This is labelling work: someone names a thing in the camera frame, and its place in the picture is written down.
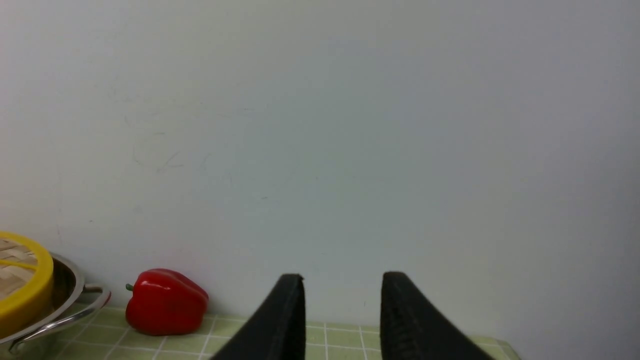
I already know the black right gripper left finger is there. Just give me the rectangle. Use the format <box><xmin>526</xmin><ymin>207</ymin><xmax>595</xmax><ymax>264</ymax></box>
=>
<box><xmin>211</xmin><ymin>273</ymin><xmax>306</xmax><ymax>360</ymax></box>

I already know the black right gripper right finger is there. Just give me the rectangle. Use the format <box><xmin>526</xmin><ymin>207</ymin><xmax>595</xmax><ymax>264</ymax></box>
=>
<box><xmin>381</xmin><ymin>271</ymin><xmax>491</xmax><ymax>360</ymax></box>

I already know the woven bamboo steamer lid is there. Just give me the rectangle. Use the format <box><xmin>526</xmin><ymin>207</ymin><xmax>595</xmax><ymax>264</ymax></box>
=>
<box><xmin>0</xmin><ymin>231</ymin><xmax>54</xmax><ymax>338</ymax></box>

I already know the red bell pepper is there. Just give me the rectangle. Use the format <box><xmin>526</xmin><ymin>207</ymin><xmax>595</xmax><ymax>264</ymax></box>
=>
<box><xmin>125</xmin><ymin>268</ymin><xmax>210</xmax><ymax>337</ymax></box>

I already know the green checked tablecloth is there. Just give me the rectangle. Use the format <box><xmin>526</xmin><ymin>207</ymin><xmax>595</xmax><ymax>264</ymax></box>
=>
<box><xmin>30</xmin><ymin>305</ymin><xmax>521</xmax><ymax>360</ymax></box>

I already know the stainless steel two-handled pot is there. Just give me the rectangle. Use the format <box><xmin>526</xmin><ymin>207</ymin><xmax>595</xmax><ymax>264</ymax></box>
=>
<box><xmin>0</xmin><ymin>252</ymin><xmax>112</xmax><ymax>360</ymax></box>

